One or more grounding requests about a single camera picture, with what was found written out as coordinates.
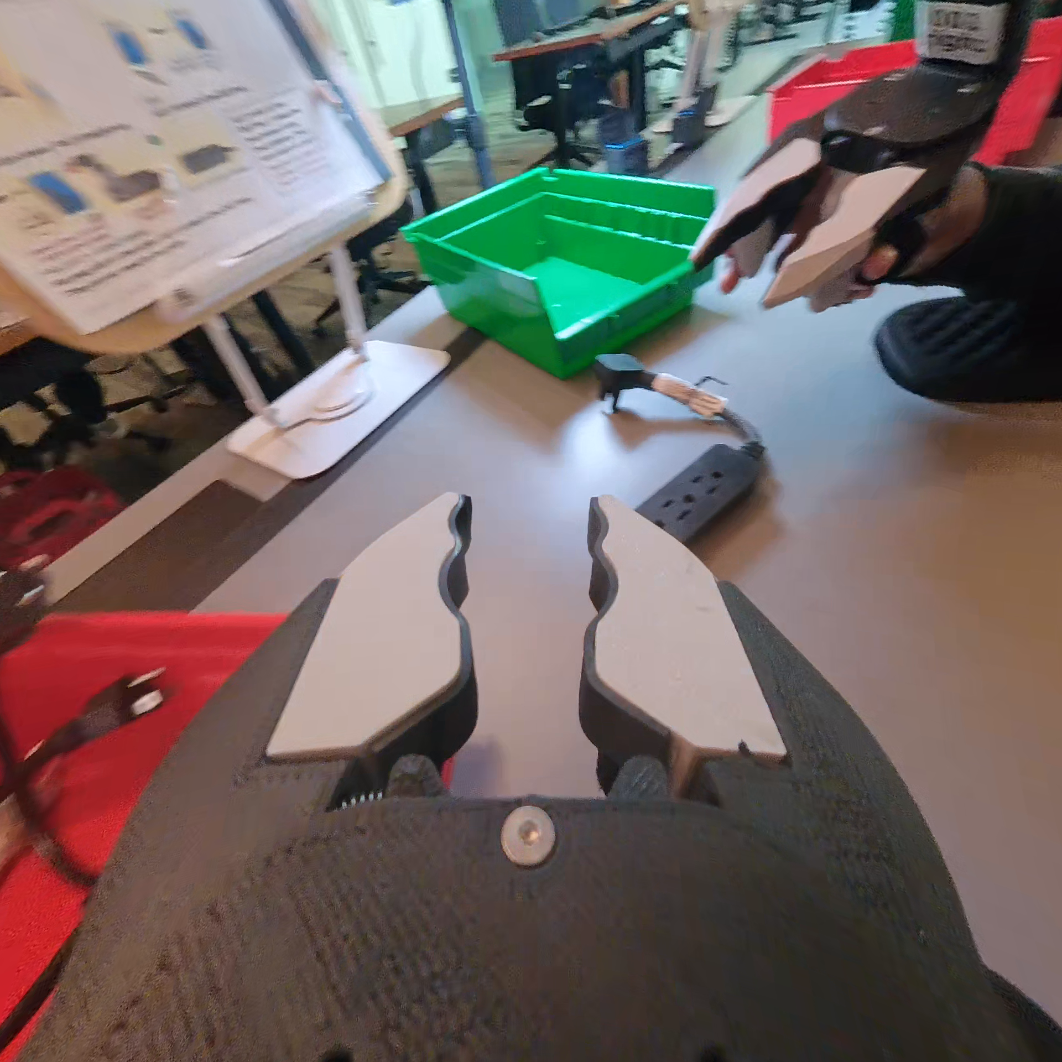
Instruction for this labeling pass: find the black office chair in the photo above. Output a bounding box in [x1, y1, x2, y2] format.
[523, 70, 607, 167]

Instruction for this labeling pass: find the person's right hand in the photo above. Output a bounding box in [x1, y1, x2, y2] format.
[717, 166, 992, 312]

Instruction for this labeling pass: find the small blue device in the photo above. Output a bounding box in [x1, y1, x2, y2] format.
[601, 116, 650, 173]

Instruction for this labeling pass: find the green plastic bin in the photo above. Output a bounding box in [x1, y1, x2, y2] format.
[402, 166, 716, 380]

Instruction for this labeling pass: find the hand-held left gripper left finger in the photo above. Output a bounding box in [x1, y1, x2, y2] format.
[265, 493, 478, 768]

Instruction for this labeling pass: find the red floor bag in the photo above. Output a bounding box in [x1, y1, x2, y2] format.
[0, 468, 126, 574]

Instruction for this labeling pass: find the red plastic bin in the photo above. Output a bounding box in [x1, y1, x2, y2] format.
[767, 17, 1062, 167]
[0, 612, 453, 1062]

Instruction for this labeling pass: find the wooden office desk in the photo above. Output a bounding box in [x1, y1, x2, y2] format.
[493, 0, 690, 113]

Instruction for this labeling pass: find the black braided cord flat plug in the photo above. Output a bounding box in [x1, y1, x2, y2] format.
[594, 354, 766, 459]

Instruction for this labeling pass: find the white instruction sheet stand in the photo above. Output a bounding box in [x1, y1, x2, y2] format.
[0, 0, 453, 481]

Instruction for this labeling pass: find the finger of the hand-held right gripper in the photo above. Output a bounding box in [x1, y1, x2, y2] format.
[763, 164, 929, 310]
[693, 137, 828, 270]

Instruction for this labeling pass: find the black short extension cord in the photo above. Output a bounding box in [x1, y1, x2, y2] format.
[0, 668, 167, 893]

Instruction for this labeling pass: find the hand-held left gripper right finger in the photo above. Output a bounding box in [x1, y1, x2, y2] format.
[579, 496, 788, 781]

